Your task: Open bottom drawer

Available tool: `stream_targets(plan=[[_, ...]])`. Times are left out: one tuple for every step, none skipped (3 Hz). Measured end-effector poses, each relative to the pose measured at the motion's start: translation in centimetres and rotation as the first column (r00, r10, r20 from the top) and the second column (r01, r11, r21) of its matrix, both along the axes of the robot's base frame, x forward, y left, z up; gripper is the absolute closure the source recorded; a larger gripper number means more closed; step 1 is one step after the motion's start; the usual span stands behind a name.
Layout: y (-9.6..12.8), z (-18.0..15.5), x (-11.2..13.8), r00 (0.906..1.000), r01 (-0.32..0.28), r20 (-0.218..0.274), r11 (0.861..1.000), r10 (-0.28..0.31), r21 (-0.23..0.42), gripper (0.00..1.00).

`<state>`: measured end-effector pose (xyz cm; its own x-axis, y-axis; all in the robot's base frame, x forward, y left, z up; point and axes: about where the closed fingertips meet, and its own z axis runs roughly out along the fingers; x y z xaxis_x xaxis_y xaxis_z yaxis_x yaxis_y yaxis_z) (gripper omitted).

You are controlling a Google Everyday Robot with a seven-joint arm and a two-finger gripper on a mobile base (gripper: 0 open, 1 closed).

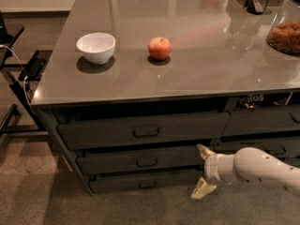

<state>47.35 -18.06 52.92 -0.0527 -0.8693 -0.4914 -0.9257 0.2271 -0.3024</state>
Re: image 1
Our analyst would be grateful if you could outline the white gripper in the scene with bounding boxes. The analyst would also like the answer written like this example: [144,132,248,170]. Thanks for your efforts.
[190,143,236,200]

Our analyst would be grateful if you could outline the grey drawer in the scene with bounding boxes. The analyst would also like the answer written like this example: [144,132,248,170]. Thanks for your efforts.
[213,137,300,158]
[57,112,230,150]
[222,105,300,137]
[89,168,203,194]
[77,145,203,174]

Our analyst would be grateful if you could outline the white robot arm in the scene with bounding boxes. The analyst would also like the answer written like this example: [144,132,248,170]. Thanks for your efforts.
[191,144,300,200]

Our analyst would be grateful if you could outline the snack bag in drawer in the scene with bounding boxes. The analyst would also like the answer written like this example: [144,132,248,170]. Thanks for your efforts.
[237,93,293,109]

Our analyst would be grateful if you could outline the red apple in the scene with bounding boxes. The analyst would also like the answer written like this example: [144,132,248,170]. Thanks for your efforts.
[148,37,172,61]

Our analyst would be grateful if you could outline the glass jar with snacks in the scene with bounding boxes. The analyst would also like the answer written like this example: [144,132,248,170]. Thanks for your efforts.
[266,0,300,55]

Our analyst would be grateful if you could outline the white ceramic bowl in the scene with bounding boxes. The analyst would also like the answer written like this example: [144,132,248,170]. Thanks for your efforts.
[76,33,116,65]

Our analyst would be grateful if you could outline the black side stand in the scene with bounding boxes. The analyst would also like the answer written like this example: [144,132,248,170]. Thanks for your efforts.
[0,12,52,135]

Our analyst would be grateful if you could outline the black smartphone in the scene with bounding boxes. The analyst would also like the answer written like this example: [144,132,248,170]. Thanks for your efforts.
[24,58,46,78]

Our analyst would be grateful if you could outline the grey drawer cabinet frame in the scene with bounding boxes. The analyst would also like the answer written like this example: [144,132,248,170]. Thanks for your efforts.
[37,97,299,194]

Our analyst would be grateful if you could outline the white charging cable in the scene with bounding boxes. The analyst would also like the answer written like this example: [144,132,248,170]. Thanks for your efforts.
[0,44,38,115]

